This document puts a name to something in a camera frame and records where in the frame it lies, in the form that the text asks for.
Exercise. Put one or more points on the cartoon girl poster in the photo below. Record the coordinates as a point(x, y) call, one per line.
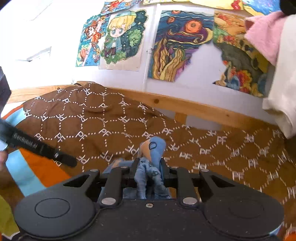
point(122, 39)

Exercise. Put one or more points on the blue printed pants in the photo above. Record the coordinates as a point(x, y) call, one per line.
point(152, 148)

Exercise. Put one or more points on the small cartoon poster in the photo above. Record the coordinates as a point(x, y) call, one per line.
point(118, 5)

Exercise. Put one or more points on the swirly night sky poster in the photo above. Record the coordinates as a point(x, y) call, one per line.
point(180, 46)

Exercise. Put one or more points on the blue and yellow poster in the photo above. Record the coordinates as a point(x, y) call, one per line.
point(259, 7)

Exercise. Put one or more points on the dark landscape poster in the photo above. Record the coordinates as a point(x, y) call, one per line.
point(238, 58)

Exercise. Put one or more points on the yellow drawing poster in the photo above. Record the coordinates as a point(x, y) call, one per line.
point(217, 3)

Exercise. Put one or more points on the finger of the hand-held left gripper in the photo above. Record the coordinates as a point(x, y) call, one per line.
point(62, 158)

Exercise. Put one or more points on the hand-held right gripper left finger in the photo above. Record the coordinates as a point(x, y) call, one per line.
point(113, 183)

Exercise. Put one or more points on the cartoon characters poster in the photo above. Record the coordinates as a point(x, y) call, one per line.
point(90, 41)

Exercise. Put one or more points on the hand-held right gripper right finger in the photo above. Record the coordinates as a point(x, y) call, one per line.
point(187, 183)

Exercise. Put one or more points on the cream hanging garment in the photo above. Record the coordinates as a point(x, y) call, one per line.
point(282, 81)

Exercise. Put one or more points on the brown patterned blanket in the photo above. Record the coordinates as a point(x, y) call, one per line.
point(115, 120)

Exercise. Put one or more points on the wooden bed rail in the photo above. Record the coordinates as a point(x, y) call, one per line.
point(196, 109)

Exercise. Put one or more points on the pink hanging cloth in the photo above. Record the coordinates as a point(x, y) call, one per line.
point(266, 34)

